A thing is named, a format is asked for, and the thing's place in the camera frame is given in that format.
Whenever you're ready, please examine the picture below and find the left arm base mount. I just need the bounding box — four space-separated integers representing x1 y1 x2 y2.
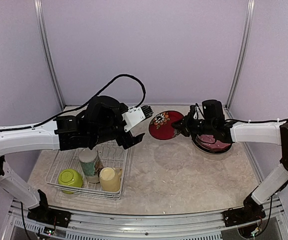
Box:
27 189 72 228

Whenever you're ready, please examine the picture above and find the black rimmed striped plate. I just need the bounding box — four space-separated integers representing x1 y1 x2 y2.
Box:
192 140 233 155

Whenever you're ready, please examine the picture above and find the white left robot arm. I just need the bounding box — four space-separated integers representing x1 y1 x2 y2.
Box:
0 95 153 223

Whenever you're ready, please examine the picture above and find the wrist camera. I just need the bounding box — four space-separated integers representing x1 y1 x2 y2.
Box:
122 105 153 132
189 103 199 120

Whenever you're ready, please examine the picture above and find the aluminium corner post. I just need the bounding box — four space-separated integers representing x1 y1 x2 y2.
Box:
225 0 256 111
34 0 65 110

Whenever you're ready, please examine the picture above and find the left aluminium corner post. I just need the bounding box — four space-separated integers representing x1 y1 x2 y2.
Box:
34 0 65 110

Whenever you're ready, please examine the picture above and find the floral patterned tall mug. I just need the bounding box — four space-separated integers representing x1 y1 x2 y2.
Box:
78 148 103 184

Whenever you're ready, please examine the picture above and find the maroon pink plate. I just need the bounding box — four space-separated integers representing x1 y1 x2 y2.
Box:
196 133 231 152

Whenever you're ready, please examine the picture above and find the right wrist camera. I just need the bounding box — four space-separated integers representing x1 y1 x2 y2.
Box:
189 103 199 120

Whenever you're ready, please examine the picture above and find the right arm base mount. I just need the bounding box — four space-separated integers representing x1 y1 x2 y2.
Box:
222 195 266 227

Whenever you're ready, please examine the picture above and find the lime green bowl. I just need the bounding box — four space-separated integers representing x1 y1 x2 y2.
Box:
57 168 83 188

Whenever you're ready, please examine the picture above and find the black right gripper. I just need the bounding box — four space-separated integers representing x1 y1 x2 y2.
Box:
172 111 215 140

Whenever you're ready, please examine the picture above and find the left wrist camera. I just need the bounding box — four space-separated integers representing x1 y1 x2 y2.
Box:
122 105 153 132

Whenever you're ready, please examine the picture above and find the small black plate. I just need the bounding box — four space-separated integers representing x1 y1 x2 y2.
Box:
148 110 184 141

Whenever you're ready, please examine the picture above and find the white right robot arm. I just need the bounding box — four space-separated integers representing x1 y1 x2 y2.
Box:
172 99 288 222

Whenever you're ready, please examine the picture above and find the white wire dish rack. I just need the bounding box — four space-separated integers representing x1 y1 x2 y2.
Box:
45 141 132 200

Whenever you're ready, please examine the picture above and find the yellow mug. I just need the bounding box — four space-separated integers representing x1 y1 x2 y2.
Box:
99 167 122 193

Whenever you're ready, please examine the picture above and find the right aluminium corner post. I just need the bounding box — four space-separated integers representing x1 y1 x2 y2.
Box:
225 0 256 111

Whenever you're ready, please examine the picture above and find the aluminium front frame rail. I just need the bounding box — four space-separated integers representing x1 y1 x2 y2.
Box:
0 199 288 240

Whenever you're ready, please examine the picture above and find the left camera black cable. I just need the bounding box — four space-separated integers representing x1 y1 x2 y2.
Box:
33 73 146 126

